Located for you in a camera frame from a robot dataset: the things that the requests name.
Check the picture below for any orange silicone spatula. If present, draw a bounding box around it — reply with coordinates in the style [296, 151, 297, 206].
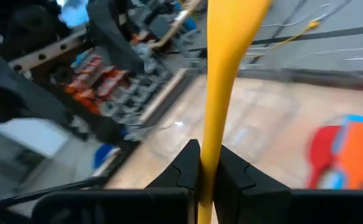
[333, 120, 363, 190]

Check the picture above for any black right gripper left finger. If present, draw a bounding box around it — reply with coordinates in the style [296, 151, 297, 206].
[145, 139, 201, 192]

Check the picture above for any blue silicone spatula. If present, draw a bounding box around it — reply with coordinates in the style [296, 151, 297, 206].
[319, 114, 363, 190]

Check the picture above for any yellow silicone spatula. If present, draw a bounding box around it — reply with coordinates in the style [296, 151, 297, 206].
[197, 0, 273, 224]

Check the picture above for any yellow floor extension cord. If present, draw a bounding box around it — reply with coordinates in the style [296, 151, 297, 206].
[243, 18, 323, 60]

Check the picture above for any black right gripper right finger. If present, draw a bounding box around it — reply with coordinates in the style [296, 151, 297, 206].
[213, 145, 291, 224]

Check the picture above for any shelf of orange grey boxes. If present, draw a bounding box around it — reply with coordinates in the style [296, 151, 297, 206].
[63, 46, 177, 142]

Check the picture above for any black metal table frame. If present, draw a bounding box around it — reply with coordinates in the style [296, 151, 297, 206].
[196, 67, 363, 93]

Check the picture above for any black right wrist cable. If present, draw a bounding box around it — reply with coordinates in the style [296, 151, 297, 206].
[0, 175, 109, 208]

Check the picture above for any red silicone spatula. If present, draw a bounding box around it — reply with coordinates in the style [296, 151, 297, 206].
[305, 124, 344, 190]

